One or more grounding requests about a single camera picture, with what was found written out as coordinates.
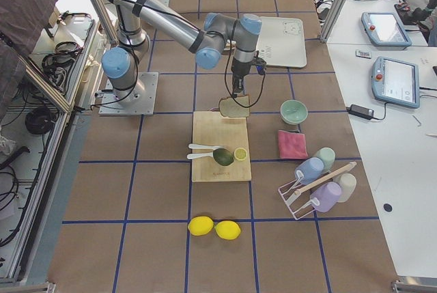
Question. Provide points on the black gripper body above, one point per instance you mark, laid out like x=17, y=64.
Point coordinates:
x=240, y=70

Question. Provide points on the bread slice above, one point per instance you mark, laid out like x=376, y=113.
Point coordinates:
x=234, y=107

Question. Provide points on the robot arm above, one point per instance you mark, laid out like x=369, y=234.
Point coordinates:
x=207, y=44

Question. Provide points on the cream serving tray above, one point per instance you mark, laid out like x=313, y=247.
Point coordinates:
x=281, y=42

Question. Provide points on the wooden cutting board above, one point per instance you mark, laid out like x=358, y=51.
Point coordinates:
x=211, y=128

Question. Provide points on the light green bowl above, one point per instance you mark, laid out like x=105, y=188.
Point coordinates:
x=293, y=112

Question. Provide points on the lemon half slice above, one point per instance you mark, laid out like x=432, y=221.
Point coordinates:
x=240, y=154

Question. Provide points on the dark green avocado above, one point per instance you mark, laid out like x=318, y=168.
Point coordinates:
x=223, y=157

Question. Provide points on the pink folded cloth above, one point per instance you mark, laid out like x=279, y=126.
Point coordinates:
x=292, y=145

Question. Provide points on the blue mug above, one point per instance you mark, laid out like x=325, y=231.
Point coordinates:
x=309, y=171

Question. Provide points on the green mug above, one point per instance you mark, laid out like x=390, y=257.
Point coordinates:
x=327, y=156

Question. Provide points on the black power adapter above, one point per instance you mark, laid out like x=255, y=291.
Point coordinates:
x=359, y=111

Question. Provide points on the purple mug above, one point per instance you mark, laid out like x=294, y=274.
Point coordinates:
x=326, y=196

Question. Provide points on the cream mug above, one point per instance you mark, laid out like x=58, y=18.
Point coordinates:
x=347, y=182

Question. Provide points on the yellow lemon left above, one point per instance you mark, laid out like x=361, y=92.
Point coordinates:
x=200, y=226

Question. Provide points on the yellow lemon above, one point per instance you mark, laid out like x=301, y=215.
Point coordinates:
x=228, y=230
x=200, y=226

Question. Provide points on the yellow lemon right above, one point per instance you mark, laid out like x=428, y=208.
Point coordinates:
x=228, y=230

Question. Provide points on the far teach pendant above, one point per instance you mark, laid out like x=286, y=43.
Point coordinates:
x=385, y=30

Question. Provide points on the teach pendant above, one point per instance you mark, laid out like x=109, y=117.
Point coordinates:
x=396, y=81
x=385, y=30

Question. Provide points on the near teach pendant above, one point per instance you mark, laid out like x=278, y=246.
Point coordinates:
x=396, y=81

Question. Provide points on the white wire mug rack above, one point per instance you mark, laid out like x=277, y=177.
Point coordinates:
x=296, y=197

